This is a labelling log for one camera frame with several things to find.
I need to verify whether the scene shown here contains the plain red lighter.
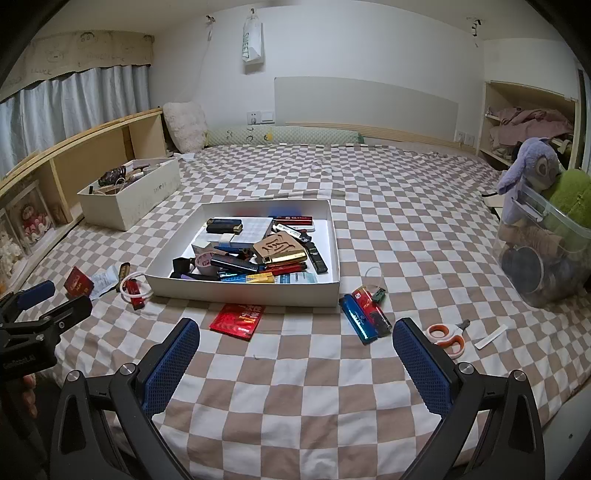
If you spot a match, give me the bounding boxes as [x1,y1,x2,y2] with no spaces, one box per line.
[126,279,146,310]

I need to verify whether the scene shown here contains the green bolster pillow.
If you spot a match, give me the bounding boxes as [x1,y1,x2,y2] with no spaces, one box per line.
[205,126,364,148]

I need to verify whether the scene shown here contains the white paper receipt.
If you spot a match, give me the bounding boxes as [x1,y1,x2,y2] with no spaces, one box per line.
[90,266,122,298]

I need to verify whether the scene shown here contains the beige curtain valance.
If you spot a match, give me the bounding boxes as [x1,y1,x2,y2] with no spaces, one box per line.
[0,30,155,100]

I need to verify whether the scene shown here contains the white paper strip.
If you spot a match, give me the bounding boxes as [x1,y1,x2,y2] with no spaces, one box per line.
[475,325,508,348]

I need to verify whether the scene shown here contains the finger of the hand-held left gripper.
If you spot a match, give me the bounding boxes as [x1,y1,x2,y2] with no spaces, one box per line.
[43,295,93,331]
[0,280,57,319]

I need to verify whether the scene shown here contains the round metal rimmed lid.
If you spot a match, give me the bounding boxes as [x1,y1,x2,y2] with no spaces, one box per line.
[500,246,546,295]

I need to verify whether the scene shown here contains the framed doll display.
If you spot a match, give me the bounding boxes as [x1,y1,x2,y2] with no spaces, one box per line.
[0,179,57,271]

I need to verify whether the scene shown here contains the orange white scissors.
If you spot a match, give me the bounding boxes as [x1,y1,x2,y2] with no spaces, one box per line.
[425,319,472,360]

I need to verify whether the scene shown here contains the red printed lighter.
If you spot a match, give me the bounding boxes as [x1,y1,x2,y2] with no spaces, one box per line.
[352,286,394,337]

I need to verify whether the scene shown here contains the gold metallic lighter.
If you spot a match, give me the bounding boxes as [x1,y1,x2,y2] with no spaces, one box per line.
[262,251,308,267]

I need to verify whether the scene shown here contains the wooden open cabinet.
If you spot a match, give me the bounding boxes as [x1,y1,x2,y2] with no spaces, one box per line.
[475,80,581,171]

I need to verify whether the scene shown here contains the clear plastic bin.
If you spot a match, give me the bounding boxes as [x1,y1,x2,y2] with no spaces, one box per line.
[491,184,591,309]

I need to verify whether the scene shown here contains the white paper bag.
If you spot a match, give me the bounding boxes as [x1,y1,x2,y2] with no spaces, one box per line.
[241,8,265,75]

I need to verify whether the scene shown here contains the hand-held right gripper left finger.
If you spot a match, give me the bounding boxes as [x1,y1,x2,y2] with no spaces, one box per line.
[48,316,201,480]

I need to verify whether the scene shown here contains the white plastic ring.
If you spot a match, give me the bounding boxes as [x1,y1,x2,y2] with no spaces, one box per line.
[120,272,154,304]

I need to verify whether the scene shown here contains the checkered bed sheet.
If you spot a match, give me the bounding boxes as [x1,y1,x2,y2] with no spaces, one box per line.
[9,141,591,480]

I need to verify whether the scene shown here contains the purple plush toy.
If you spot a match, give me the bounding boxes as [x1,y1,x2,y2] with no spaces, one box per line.
[497,137,570,222]

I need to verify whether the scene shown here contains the wooden bedside shelf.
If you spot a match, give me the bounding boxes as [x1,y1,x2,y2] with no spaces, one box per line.
[0,108,168,296]

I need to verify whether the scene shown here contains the white fluffy pillow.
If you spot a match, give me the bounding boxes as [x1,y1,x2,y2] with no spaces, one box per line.
[163,102,208,153]

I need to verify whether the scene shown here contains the small white box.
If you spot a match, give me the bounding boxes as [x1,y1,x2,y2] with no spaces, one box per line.
[191,233,234,254]

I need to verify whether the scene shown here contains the green plush toy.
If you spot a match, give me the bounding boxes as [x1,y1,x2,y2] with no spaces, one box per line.
[547,168,591,245]

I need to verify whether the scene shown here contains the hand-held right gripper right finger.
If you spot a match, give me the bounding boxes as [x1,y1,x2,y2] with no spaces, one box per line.
[392,316,546,480]

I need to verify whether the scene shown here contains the pile of pink clothes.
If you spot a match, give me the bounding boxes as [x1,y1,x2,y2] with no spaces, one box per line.
[488,106,574,153]

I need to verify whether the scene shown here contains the white shallow cardboard container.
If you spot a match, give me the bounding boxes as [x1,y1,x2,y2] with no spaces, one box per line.
[144,199,341,308]

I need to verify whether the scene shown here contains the white storage box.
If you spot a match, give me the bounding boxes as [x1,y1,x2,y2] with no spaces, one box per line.
[77,158,182,230]

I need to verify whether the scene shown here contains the grey blue curtain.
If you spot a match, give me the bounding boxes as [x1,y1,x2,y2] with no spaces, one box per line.
[0,64,153,178]

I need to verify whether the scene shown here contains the blue metallic lighter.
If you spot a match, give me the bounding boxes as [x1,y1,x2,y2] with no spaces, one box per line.
[338,294,380,345]

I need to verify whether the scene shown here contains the light blue mask packet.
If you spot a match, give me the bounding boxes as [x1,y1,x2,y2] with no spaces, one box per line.
[276,271,319,285]

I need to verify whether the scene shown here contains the tan carved wooden plaque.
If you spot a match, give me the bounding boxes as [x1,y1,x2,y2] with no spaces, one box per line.
[252,230,306,259]

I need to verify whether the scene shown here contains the heap of assorted lighters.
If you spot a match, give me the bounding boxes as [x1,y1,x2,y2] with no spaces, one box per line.
[172,215,329,283]

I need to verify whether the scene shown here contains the white grid pattern box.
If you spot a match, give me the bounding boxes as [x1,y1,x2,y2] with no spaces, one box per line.
[230,218,274,246]

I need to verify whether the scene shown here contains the clear plastic loop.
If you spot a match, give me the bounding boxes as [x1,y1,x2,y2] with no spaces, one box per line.
[364,267,386,296]

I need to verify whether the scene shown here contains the red flat packet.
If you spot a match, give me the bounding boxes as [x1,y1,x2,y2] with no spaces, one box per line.
[209,303,267,342]

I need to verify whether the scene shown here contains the red cigarette pack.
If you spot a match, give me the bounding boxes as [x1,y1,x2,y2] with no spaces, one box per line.
[64,266,96,297]

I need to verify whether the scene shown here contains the beige flat bag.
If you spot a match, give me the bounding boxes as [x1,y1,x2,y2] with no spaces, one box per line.
[481,191,509,221]

